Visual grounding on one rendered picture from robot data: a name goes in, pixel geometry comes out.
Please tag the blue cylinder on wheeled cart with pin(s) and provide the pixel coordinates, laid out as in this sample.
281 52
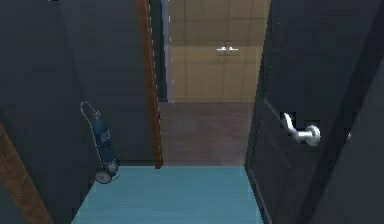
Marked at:
104 143

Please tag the dark room door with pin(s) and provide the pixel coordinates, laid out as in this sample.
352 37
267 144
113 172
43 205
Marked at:
300 83

